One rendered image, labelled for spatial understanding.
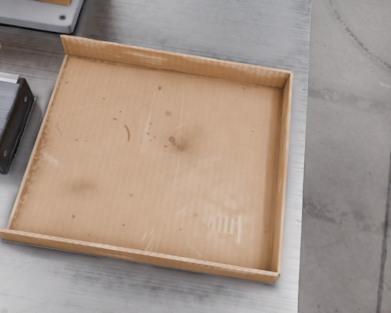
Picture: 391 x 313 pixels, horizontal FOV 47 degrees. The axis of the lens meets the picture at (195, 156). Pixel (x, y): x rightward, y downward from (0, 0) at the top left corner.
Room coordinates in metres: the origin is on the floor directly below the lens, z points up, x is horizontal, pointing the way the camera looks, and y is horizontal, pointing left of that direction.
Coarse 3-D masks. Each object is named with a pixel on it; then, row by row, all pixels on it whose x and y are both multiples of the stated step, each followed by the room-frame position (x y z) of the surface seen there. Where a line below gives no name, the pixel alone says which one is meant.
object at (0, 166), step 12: (0, 72) 0.29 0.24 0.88; (24, 84) 0.28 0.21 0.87; (24, 96) 0.27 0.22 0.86; (12, 108) 0.24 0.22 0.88; (24, 108) 0.26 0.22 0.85; (12, 120) 0.23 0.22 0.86; (24, 120) 0.25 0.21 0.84; (12, 132) 0.22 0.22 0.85; (0, 144) 0.20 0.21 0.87; (12, 144) 0.21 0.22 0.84; (0, 156) 0.19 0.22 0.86; (12, 156) 0.20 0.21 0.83; (0, 168) 0.18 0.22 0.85
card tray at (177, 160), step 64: (64, 64) 0.34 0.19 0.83; (128, 64) 0.36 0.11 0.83; (192, 64) 0.36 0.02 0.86; (64, 128) 0.25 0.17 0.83; (128, 128) 0.26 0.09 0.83; (192, 128) 0.28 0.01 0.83; (256, 128) 0.29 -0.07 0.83; (64, 192) 0.17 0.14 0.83; (128, 192) 0.18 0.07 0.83; (192, 192) 0.19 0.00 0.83; (256, 192) 0.20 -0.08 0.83; (128, 256) 0.10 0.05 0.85; (192, 256) 0.12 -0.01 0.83; (256, 256) 0.13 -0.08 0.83
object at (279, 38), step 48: (96, 0) 0.47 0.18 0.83; (144, 0) 0.48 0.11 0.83; (192, 0) 0.49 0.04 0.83; (240, 0) 0.51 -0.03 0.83; (288, 0) 0.52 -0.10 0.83; (48, 48) 0.37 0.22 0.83; (192, 48) 0.41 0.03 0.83; (240, 48) 0.42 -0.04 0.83; (288, 48) 0.43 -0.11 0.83; (48, 96) 0.29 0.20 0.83; (0, 192) 0.16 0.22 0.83; (288, 192) 0.21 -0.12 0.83; (0, 240) 0.10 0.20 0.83; (288, 240) 0.15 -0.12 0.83; (0, 288) 0.05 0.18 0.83; (48, 288) 0.06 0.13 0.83; (96, 288) 0.07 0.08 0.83; (144, 288) 0.08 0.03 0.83; (192, 288) 0.08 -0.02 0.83; (240, 288) 0.09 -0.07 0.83; (288, 288) 0.10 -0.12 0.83
